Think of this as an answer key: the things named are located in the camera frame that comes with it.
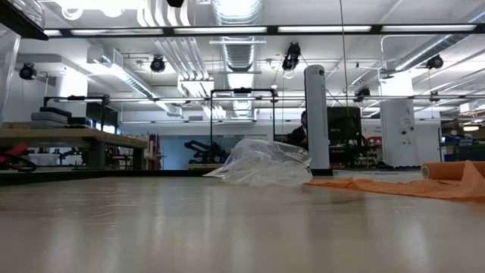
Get wide white column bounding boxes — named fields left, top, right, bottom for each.
left=380, top=71, right=417, bottom=168

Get black aluminium table frame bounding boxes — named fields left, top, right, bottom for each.
left=0, top=168, right=334, bottom=187

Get black ceiling cable reel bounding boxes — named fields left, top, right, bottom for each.
left=150, top=55, right=167, bottom=73
left=427, top=54, right=444, bottom=71
left=18, top=62, right=38, bottom=81
left=354, top=86, right=371, bottom=103
left=282, top=41, right=302, bottom=72

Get black overhead rig beam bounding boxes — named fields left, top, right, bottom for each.
left=43, top=23, right=485, bottom=38

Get ribbed silver ceiling duct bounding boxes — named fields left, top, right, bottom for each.
left=211, top=0, right=263, bottom=73

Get red shelving unit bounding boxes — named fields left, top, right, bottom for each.
left=145, top=133, right=163, bottom=171

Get red and black tool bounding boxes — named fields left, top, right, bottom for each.
left=0, top=143, right=41, bottom=174

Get thin hanging cable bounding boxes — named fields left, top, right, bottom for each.
left=338, top=0, right=352, bottom=115

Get black cabinet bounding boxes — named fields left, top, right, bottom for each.
left=327, top=106, right=363, bottom=168

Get clear plastic bag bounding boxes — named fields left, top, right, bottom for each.
left=203, top=137, right=314, bottom=188

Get slim white pillar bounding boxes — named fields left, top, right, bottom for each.
left=304, top=64, right=330, bottom=171

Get long silver ceiling duct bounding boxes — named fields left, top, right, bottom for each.
left=393, top=11, right=485, bottom=73

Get orange elastic bandage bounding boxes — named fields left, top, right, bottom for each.
left=305, top=159, right=485, bottom=203

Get person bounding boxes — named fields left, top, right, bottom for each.
left=284, top=110, right=308, bottom=151

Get stacked grey pads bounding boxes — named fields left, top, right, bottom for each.
left=30, top=106, right=92, bottom=130

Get shelf with blue bins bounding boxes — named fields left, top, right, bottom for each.
left=438, top=121, right=485, bottom=163

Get wooden workbench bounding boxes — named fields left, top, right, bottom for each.
left=0, top=121, right=149, bottom=171

